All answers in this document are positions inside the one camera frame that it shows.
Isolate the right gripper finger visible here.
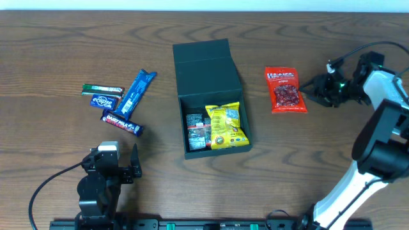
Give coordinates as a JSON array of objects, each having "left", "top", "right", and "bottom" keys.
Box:
[
  {"left": 300, "top": 88, "right": 332, "bottom": 107},
  {"left": 299, "top": 74, "right": 325, "bottom": 91}
]

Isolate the red candy bag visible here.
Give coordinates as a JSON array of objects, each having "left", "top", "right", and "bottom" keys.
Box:
[{"left": 265, "top": 66, "right": 307, "bottom": 113}]

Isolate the black snack packet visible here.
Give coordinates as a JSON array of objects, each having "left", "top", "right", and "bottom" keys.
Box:
[{"left": 186, "top": 112, "right": 212, "bottom": 151}]

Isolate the blue cookie pack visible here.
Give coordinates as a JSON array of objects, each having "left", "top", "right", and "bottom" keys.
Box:
[{"left": 114, "top": 69, "right": 157, "bottom": 120}]

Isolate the yellow snack bag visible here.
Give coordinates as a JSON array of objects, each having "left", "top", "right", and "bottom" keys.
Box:
[{"left": 205, "top": 102, "right": 250, "bottom": 150}]

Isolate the black box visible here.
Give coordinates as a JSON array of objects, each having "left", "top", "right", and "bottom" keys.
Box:
[{"left": 173, "top": 38, "right": 252, "bottom": 160}]

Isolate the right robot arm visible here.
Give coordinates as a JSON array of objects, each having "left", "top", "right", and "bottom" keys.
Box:
[{"left": 297, "top": 52, "right": 408, "bottom": 229}]

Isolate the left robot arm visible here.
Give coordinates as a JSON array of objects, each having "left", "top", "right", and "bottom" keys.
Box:
[{"left": 74, "top": 141, "right": 143, "bottom": 230}]

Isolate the dairy milk chocolate bar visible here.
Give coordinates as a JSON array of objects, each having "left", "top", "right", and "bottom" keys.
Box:
[{"left": 100, "top": 109, "right": 144, "bottom": 137}]

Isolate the blue eclipse mints box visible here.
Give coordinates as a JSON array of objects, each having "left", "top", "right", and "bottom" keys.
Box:
[{"left": 89, "top": 95, "right": 118, "bottom": 111}]

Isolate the green white candy bar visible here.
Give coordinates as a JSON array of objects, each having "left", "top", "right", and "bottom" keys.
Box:
[{"left": 81, "top": 84, "right": 125, "bottom": 98}]

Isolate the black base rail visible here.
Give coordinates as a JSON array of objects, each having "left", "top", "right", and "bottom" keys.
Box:
[{"left": 49, "top": 217, "right": 373, "bottom": 230}]

